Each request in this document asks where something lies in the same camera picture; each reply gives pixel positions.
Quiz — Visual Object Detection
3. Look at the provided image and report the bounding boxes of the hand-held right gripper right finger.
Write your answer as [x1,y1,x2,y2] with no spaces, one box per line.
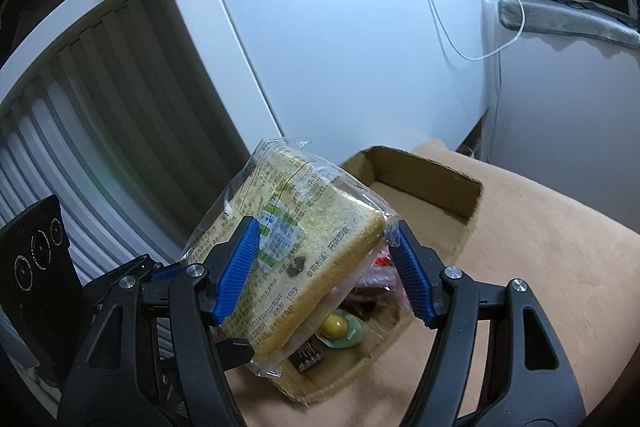
[387,219,587,427]

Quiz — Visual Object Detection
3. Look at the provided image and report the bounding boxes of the white wardrobe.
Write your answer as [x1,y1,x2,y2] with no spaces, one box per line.
[0,0,493,228]

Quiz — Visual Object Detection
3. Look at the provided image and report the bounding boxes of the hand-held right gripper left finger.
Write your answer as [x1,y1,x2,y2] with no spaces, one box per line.
[56,216,262,427]

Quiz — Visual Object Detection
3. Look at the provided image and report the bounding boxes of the clear bag of dark snacks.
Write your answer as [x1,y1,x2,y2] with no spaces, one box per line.
[345,252,413,323]

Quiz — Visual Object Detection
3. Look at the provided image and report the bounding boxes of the brown cardboard box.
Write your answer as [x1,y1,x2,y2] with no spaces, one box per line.
[245,146,485,392]

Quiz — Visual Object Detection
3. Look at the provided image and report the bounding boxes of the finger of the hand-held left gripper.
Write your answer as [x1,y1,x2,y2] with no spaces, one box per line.
[82,254,178,308]
[215,338,255,370]

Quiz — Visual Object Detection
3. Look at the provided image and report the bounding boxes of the small green candy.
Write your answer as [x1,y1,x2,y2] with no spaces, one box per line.
[315,309,364,349]

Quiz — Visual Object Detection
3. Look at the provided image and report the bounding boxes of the packaged sliced bread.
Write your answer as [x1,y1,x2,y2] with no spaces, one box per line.
[180,134,401,380]

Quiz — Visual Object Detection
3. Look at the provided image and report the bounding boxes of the white ribbed panel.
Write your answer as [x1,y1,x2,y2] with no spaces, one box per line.
[0,0,251,358]

